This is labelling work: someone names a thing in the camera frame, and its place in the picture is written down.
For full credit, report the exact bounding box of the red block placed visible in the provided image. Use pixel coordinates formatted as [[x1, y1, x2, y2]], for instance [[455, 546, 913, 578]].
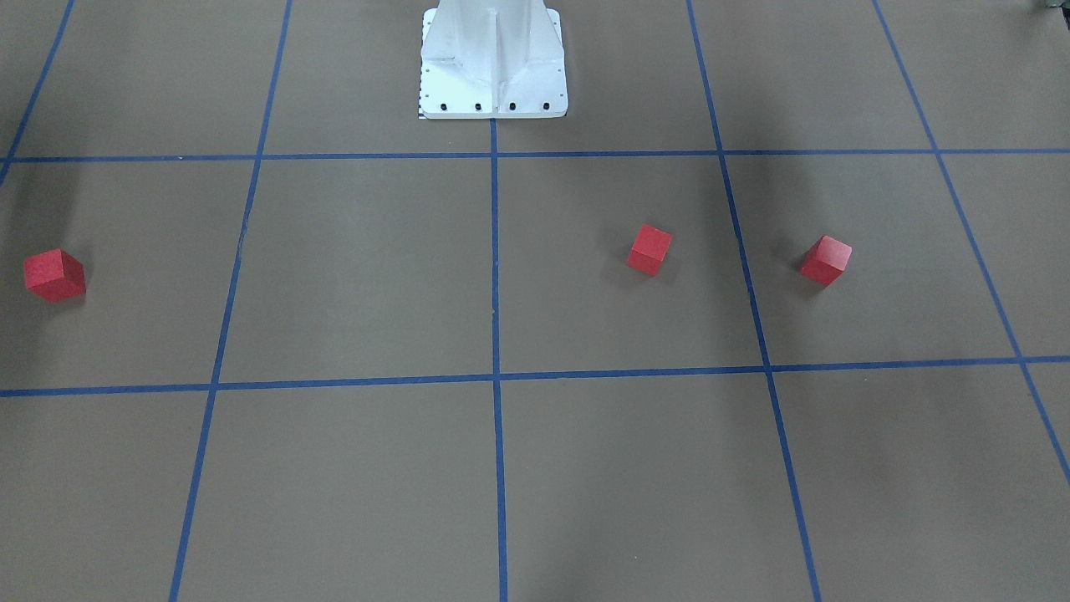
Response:
[[798, 235, 853, 287], [22, 248, 87, 304], [625, 223, 674, 277]]

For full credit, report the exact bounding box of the white pedestal column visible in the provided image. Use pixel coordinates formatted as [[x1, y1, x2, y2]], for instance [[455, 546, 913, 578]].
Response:
[[418, 1, 569, 120]]

